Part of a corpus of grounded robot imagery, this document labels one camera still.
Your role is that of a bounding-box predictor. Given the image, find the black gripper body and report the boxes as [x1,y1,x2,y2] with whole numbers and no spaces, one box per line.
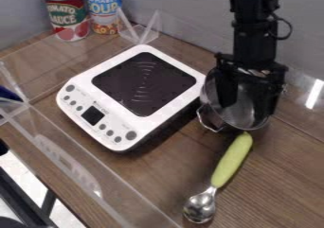
[214,20,289,80]

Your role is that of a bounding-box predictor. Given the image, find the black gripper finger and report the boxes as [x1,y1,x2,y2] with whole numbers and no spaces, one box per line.
[250,77,284,122]
[215,69,238,108]

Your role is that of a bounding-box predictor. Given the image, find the silver pot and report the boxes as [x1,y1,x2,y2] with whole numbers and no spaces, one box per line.
[195,68,282,133]

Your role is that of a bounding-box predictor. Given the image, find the green handled ice cream scoop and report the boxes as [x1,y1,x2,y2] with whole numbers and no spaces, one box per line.
[182,132,253,223]

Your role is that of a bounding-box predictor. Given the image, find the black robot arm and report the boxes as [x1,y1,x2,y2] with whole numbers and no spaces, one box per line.
[215,0,289,118]

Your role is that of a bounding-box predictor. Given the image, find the white and black stove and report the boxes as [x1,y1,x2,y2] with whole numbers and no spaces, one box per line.
[56,44,205,152]

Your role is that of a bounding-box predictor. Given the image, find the alphabet soup can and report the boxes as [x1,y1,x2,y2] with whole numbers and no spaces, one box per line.
[87,0,122,35]

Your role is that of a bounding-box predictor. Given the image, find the tomato sauce can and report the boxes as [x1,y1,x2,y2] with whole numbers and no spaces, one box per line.
[44,0,90,42]

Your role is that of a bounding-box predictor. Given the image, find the clear acrylic barrier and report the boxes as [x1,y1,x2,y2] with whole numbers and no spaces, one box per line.
[0,62,181,228]

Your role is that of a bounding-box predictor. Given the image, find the black table leg frame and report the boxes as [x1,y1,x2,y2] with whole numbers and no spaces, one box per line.
[0,167,57,228]

